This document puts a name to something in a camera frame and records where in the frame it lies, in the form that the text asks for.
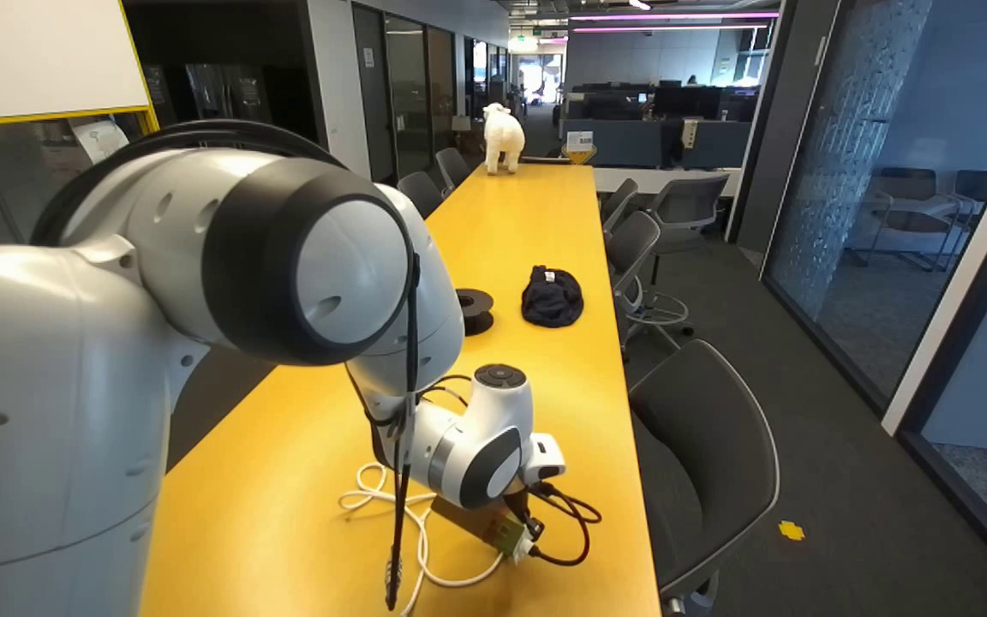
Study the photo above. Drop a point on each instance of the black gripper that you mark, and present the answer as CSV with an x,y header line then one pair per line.
x,y
469,523

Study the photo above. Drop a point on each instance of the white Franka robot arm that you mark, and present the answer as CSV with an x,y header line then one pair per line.
x,y
58,398

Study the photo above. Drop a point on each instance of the black filament spool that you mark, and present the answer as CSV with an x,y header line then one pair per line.
x,y
478,313

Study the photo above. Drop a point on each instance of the grey office chair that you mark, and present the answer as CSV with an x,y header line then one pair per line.
x,y
699,433
618,204
420,193
686,204
634,245
452,165

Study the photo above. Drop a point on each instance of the yellow floor marker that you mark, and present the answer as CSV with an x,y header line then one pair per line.
x,y
788,530

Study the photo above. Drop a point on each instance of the white plush bear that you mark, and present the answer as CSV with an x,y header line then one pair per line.
x,y
501,137

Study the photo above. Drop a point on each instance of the white paper notice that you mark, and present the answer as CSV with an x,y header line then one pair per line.
x,y
101,137

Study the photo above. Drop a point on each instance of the office chair behind glass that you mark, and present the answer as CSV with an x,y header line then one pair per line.
x,y
904,206

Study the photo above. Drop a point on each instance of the yellow framed whiteboard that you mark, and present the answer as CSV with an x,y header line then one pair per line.
x,y
34,54

